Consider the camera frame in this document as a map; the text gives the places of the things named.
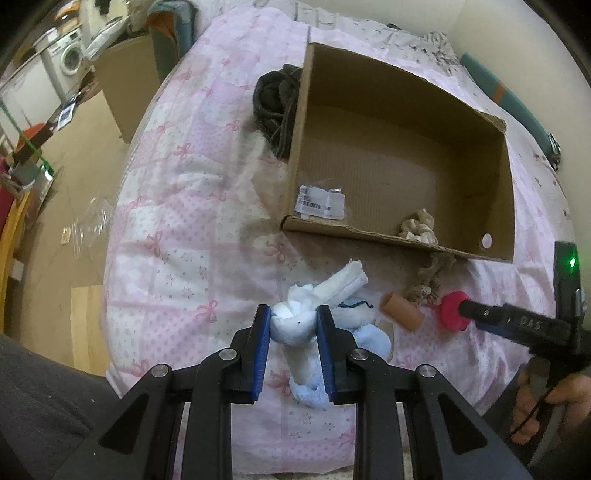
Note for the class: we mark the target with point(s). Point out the yellow curved board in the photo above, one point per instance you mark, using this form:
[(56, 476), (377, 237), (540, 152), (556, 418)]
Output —
[(11, 249)]

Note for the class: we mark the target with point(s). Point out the white washing machine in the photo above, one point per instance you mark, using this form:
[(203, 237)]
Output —
[(67, 62)]

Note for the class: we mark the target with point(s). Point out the white label sticker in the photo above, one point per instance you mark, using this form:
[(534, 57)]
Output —
[(322, 202)]

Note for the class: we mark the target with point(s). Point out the pink printed blanket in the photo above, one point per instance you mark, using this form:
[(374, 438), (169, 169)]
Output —
[(194, 194)]

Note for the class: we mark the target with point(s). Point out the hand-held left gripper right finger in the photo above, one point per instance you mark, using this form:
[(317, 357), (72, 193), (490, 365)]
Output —
[(326, 357)]

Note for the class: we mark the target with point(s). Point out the white knotted sock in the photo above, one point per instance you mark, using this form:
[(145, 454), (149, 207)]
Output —
[(295, 325)]

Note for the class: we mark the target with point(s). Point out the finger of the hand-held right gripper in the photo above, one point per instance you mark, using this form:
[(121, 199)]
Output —
[(517, 321)]

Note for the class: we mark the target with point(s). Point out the person's right hand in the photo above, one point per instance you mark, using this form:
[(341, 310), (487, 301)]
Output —
[(531, 406)]

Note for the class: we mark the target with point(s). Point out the white plastic bag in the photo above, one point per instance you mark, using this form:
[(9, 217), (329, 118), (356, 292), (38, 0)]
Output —
[(102, 39)]

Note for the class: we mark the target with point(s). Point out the tan foam cylinder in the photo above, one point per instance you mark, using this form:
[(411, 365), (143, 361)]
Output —
[(401, 312)]

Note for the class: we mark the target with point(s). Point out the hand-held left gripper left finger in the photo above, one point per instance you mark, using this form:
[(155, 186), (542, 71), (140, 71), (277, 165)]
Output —
[(260, 355)]

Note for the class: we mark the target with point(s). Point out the small blue white packet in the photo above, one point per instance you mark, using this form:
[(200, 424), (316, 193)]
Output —
[(67, 114)]

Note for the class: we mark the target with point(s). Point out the clear plastic bag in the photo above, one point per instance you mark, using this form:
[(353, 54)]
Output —
[(92, 226)]

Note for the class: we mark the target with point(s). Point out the red round toy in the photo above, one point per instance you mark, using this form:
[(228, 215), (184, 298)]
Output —
[(450, 314)]

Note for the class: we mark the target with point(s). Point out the tall brown cardboard box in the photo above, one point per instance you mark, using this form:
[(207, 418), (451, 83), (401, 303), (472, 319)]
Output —
[(129, 87)]

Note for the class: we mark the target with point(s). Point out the person's grey trouser leg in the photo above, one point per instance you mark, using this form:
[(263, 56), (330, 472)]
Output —
[(41, 406)]

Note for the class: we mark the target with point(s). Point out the teal orange fabric pile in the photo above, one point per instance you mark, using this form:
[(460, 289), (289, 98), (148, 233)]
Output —
[(173, 37)]

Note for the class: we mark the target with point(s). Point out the dark knit cloth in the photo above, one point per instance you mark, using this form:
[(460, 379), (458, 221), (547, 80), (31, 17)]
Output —
[(274, 106)]

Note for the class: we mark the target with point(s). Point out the teal orange cushion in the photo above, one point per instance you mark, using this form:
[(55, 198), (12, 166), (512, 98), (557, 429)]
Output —
[(512, 104)]

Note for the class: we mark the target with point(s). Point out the white patterned cloth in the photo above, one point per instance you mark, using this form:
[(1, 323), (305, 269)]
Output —
[(442, 48)]

